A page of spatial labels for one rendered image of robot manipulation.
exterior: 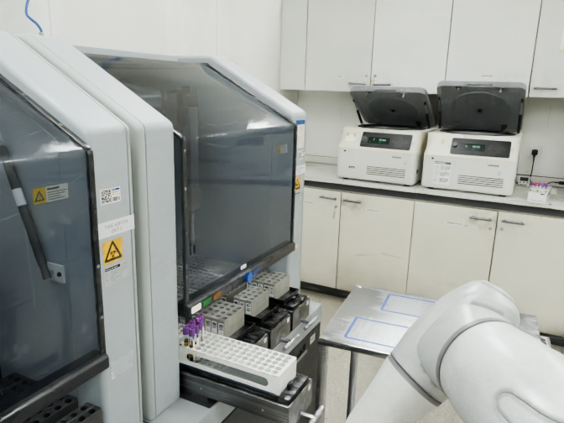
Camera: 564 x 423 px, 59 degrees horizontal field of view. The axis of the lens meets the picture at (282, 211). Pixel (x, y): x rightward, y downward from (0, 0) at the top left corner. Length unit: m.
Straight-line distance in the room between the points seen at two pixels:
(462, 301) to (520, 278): 2.69
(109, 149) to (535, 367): 0.78
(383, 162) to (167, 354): 2.43
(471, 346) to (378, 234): 2.87
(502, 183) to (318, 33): 1.68
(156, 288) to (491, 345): 0.76
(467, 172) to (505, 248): 0.52
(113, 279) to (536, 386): 0.78
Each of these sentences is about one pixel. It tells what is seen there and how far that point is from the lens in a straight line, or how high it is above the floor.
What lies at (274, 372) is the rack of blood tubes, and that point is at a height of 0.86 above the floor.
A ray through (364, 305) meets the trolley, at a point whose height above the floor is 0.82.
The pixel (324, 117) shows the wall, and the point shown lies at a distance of 4.21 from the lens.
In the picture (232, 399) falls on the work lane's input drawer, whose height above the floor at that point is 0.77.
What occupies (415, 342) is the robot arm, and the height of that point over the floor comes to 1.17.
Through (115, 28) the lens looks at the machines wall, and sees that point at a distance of 2.61.
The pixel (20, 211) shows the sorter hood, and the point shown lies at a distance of 0.88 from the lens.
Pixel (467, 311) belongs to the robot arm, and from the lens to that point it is 0.73.
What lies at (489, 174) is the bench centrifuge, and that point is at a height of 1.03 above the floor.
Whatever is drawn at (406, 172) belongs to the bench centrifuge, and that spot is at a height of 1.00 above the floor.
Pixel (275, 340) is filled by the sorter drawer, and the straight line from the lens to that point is 1.58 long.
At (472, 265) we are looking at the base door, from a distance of 3.43.
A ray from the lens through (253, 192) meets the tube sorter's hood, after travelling 1.44.
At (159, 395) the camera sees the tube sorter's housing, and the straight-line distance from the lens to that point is 1.30.
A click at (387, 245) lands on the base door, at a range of 3.52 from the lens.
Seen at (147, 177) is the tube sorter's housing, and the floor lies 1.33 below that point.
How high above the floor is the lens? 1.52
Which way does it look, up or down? 14 degrees down
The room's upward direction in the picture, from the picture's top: 2 degrees clockwise
